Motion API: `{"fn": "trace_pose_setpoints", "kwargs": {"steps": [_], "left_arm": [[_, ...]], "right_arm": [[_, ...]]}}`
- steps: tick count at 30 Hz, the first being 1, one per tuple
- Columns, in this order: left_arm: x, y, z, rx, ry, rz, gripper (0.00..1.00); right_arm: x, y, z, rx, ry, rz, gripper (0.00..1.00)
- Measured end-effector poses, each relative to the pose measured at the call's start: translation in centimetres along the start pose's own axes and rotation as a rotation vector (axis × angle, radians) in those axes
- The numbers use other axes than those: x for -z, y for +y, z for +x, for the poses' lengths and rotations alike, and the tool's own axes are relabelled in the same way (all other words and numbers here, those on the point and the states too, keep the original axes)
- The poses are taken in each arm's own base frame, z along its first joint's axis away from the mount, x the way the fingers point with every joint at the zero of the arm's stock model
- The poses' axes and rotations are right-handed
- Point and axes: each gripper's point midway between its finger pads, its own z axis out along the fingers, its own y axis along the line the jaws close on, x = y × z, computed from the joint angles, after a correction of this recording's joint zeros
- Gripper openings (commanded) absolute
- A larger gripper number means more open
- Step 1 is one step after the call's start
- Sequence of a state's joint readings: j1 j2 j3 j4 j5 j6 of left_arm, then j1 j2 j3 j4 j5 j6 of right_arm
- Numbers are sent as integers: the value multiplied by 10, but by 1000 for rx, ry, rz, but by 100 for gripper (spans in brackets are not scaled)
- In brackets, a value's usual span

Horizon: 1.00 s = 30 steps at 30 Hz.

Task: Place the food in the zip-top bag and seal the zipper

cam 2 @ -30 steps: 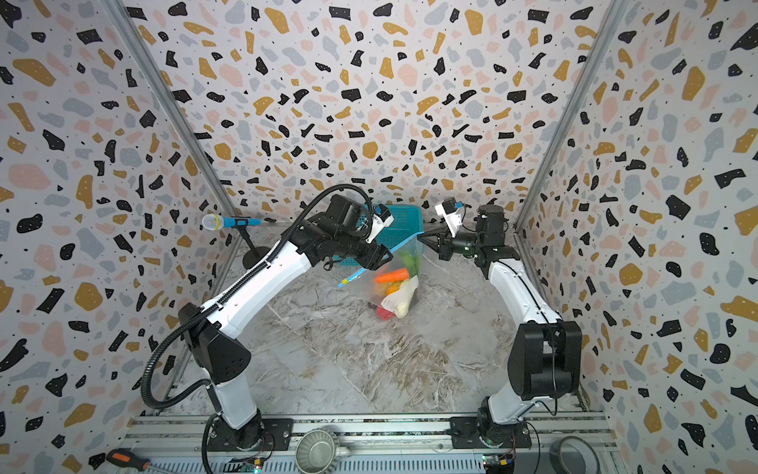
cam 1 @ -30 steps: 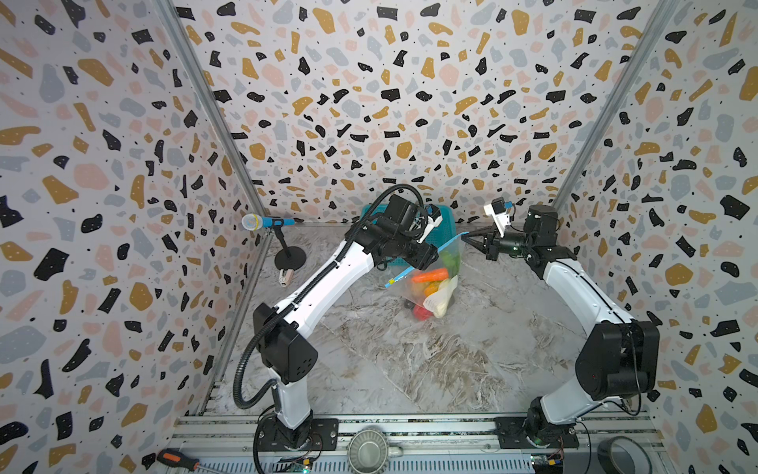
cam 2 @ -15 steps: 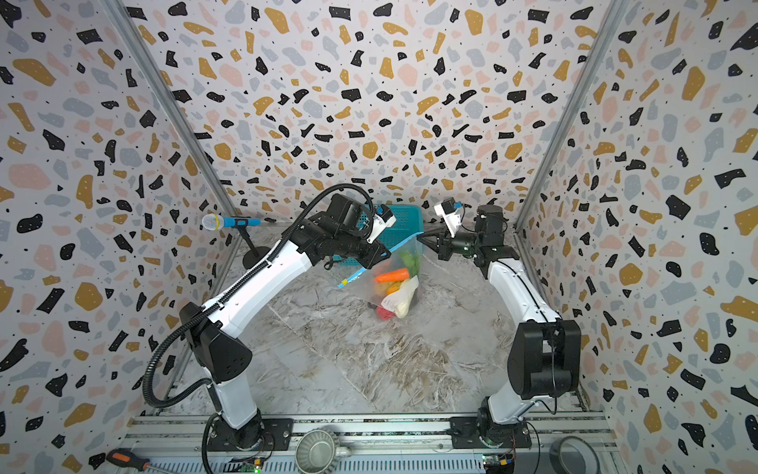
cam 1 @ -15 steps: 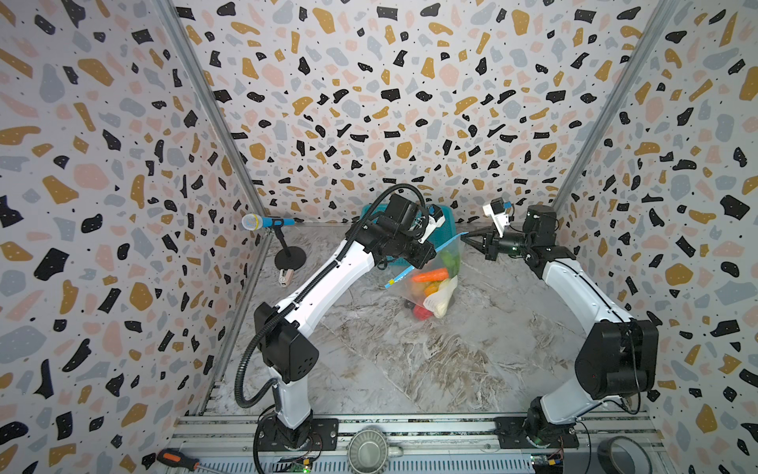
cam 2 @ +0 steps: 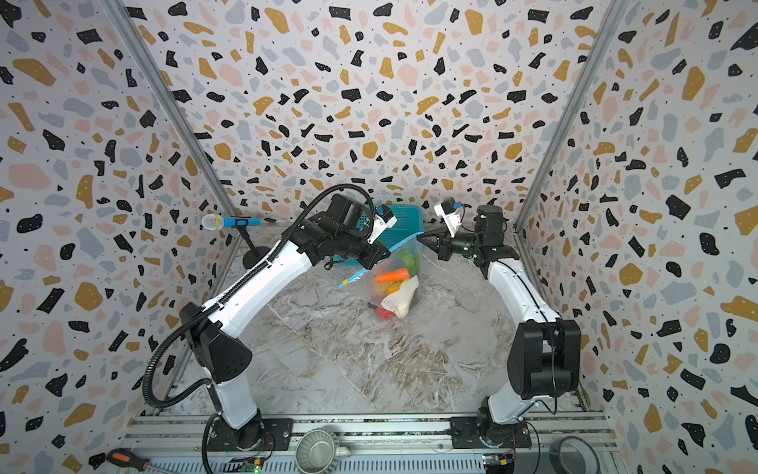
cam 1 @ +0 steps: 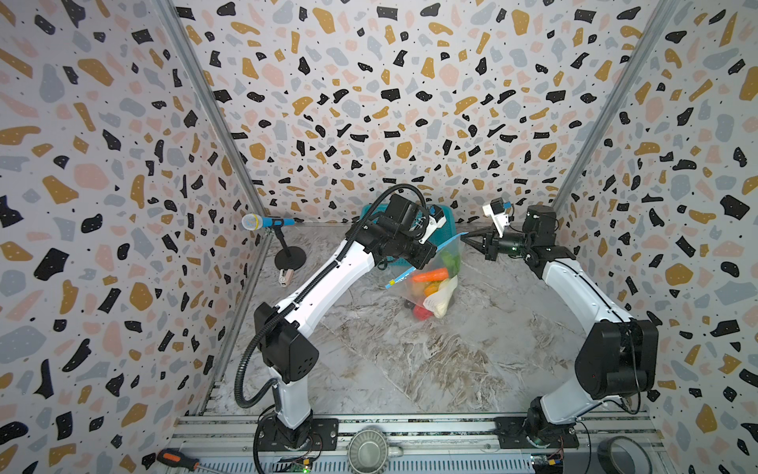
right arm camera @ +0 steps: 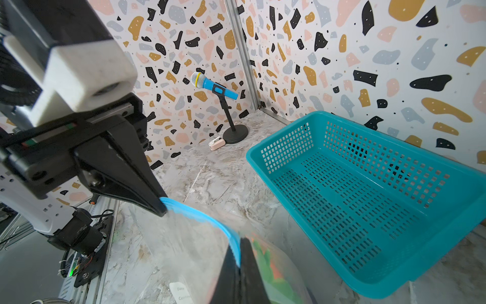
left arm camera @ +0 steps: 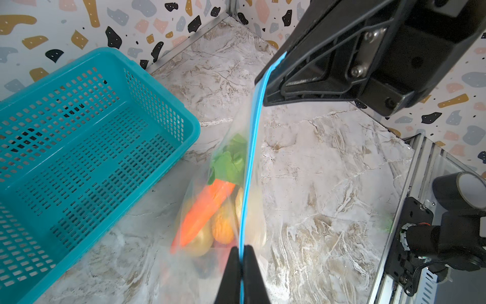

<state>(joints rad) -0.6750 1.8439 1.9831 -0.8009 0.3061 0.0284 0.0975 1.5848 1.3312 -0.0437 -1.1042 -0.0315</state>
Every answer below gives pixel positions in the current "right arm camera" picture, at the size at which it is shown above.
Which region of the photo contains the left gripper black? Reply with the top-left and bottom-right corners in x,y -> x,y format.
1,93 -> 167,217

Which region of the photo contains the green toy leaf vegetable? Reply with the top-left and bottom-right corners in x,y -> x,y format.
252,239 -> 304,303

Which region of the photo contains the small pink white device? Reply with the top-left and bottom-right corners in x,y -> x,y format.
208,136 -> 226,151

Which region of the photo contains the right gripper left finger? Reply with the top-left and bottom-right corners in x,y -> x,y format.
210,246 -> 240,304

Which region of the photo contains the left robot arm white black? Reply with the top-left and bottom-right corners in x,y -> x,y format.
1,93 -> 167,255

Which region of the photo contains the aluminium rail frame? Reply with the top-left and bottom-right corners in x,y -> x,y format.
1,197 -> 119,303

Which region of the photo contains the blue microphone on stand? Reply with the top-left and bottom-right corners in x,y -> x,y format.
191,72 -> 249,144

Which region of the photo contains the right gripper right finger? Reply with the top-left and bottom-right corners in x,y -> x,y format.
240,238 -> 270,304

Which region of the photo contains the orange toy carrot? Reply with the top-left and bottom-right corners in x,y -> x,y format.
269,259 -> 286,289

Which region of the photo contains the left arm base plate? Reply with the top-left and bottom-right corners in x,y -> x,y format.
59,209 -> 114,288

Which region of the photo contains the clear zip top bag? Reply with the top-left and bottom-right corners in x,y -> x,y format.
129,198 -> 315,303

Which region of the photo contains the teal plastic basket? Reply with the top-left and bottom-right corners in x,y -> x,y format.
246,111 -> 485,299

